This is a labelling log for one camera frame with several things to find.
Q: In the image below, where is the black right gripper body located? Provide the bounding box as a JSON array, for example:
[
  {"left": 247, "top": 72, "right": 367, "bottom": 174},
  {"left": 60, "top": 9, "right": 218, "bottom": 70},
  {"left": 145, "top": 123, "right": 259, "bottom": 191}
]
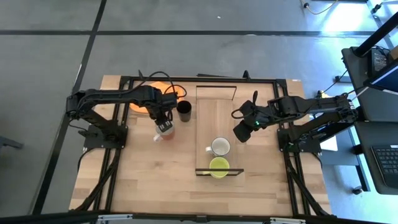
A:
[{"left": 238, "top": 100, "right": 270, "bottom": 128}]

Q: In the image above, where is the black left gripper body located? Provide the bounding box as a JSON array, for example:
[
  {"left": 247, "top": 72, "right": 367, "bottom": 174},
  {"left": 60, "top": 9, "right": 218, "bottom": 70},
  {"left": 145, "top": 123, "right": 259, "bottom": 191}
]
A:
[{"left": 149, "top": 93, "right": 178, "bottom": 125}]

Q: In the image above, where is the red mug white handle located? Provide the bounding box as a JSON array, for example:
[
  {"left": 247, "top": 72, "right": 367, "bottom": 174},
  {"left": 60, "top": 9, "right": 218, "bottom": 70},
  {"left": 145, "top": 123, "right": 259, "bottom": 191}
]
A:
[{"left": 153, "top": 124, "right": 175, "bottom": 143}]

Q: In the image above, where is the tall black cup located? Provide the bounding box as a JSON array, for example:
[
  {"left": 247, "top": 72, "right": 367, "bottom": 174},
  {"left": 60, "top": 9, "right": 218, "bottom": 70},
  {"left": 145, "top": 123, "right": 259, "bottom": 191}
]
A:
[{"left": 176, "top": 100, "right": 193, "bottom": 123}]

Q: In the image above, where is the yellow-green mug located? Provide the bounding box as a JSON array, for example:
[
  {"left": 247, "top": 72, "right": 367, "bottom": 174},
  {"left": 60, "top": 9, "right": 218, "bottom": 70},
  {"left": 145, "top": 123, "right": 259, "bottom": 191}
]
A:
[{"left": 202, "top": 156, "right": 231, "bottom": 179}]

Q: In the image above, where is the orange plate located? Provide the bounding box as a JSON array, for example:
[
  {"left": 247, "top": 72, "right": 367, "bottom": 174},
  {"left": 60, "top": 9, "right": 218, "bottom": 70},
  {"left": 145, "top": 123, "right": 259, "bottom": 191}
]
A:
[{"left": 129, "top": 81, "right": 185, "bottom": 116}]

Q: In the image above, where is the gray desk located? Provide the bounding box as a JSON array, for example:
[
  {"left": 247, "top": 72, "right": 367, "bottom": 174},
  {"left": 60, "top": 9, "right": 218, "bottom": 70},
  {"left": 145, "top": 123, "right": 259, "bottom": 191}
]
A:
[{"left": 341, "top": 46, "right": 398, "bottom": 195}]

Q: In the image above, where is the black power adapter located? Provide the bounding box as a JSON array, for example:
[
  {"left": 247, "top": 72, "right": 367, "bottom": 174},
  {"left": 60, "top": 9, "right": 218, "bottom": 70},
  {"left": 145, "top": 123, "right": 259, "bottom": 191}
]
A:
[{"left": 371, "top": 51, "right": 389, "bottom": 75}]

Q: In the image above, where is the black tilted monitor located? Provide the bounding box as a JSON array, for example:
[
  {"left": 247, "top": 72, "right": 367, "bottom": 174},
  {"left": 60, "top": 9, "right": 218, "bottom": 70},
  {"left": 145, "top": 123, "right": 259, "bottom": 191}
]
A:
[{"left": 363, "top": 58, "right": 398, "bottom": 93}]

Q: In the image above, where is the black keyboard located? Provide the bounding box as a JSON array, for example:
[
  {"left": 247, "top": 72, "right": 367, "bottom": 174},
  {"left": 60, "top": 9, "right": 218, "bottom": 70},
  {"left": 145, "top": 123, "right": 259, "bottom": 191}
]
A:
[{"left": 371, "top": 145, "right": 398, "bottom": 189}]

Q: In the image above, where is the black slanted pole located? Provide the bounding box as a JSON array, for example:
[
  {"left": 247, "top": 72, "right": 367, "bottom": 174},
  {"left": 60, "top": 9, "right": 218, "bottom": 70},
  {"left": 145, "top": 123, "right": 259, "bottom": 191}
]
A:
[{"left": 354, "top": 12, "right": 398, "bottom": 57}]

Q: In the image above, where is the gray chair base leg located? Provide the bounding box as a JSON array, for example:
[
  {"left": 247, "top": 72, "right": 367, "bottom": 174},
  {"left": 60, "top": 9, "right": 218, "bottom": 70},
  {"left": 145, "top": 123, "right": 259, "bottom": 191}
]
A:
[{"left": 0, "top": 136, "right": 24, "bottom": 150}]

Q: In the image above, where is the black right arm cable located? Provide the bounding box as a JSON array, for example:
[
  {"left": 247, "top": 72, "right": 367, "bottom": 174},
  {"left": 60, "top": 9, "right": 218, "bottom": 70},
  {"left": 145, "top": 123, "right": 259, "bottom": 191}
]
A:
[{"left": 231, "top": 90, "right": 259, "bottom": 121}]

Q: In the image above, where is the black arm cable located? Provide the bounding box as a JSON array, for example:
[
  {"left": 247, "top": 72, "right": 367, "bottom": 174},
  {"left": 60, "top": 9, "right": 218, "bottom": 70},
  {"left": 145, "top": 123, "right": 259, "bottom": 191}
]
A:
[
  {"left": 136, "top": 70, "right": 187, "bottom": 100},
  {"left": 231, "top": 90, "right": 259, "bottom": 121}
]

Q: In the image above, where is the black table frame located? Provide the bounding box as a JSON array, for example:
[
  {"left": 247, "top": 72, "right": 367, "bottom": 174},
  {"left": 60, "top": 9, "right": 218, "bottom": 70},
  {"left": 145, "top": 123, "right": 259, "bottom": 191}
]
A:
[{"left": 70, "top": 74, "right": 332, "bottom": 218}]

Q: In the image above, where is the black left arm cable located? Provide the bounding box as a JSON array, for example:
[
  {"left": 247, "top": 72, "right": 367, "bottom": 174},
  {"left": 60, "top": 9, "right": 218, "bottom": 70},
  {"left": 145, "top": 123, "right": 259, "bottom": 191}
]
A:
[{"left": 136, "top": 70, "right": 187, "bottom": 100}]

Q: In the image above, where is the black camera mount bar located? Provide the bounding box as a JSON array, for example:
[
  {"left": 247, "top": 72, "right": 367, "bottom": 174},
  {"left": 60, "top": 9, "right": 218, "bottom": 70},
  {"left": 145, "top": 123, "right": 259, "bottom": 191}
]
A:
[{"left": 0, "top": 211, "right": 398, "bottom": 224}]

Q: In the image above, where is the yellow floor cable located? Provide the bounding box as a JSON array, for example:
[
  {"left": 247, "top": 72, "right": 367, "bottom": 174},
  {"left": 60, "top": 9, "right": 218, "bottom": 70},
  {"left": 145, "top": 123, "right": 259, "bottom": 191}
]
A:
[{"left": 300, "top": 0, "right": 340, "bottom": 16}]

